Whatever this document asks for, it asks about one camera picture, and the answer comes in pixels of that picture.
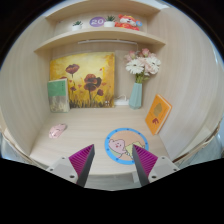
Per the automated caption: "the green book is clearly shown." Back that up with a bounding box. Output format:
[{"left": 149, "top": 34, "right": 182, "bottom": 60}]
[{"left": 47, "top": 78, "right": 70, "bottom": 113}]

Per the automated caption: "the right small potted plant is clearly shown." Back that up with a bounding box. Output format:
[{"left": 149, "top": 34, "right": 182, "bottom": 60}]
[{"left": 104, "top": 16, "right": 115, "bottom": 27}]

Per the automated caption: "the pink and white flower bouquet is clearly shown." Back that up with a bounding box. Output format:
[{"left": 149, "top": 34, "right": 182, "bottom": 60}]
[{"left": 124, "top": 48, "right": 161, "bottom": 84}]

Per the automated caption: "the pink computer mouse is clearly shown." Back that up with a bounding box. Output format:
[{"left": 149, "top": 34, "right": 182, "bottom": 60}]
[{"left": 49, "top": 124, "right": 67, "bottom": 139}]

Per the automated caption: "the white power adapter with cable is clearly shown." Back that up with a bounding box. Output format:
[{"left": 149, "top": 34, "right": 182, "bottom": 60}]
[{"left": 114, "top": 95, "right": 129, "bottom": 106}]

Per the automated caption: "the teal ribbed vase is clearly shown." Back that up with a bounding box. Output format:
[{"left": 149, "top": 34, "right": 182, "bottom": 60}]
[{"left": 129, "top": 83, "right": 142, "bottom": 109}]

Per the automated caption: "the round cartoon pig mouse pad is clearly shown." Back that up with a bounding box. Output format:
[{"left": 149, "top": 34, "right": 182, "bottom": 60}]
[{"left": 105, "top": 128, "right": 149, "bottom": 165}]

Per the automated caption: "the white led light bar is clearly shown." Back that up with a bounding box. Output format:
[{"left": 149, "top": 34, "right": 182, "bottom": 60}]
[{"left": 78, "top": 39, "right": 138, "bottom": 45}]

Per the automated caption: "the small potted plant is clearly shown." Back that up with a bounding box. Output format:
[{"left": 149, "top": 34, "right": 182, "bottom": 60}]
[
  {"left": 104, "top": 16, "right": 115, "bottom": 27},
  {"left": 72, "top": 21, "right": 83, "bottom": 31}
]

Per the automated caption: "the left small potted plant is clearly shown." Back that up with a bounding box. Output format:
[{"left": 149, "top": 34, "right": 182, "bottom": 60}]
[{"left": 72, "top": 21, "right": 83, "bottom": 31}]

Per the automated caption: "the orange book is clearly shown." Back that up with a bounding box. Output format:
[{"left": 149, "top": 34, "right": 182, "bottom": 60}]
[{"left": 145, "top": 94, "right": 172, "bottom": 135}]

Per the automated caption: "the wooden shelf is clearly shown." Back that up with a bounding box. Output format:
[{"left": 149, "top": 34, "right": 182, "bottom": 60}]
[{"left": 35, "top": 27, "right": 166, "bottom": 52}]

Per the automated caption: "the purple round number sign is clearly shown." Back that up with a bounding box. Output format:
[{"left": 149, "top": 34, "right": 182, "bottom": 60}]
[{"left": 89, "top": 17, "right": 105, "bottom": 27}]

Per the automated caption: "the yellow poppy flower painting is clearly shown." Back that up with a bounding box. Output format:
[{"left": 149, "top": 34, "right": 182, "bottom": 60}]
[{"left": 50, "top": 52, "right": 115, "bottom": 108}]

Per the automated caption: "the red lucky cat plush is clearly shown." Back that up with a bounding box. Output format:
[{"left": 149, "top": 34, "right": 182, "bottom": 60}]
[{"left": 115, "top": 14, "right": 142, "bottom": 30}]

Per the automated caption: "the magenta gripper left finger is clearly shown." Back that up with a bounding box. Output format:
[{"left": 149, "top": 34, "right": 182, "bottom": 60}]
[{"left": 46, "top": 143, "right": 96, "bottom": 188}]

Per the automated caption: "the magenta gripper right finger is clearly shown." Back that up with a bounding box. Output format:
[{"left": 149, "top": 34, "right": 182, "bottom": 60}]
[{"left": 131, "top": 144, "right": 181, "bottom": 187}]

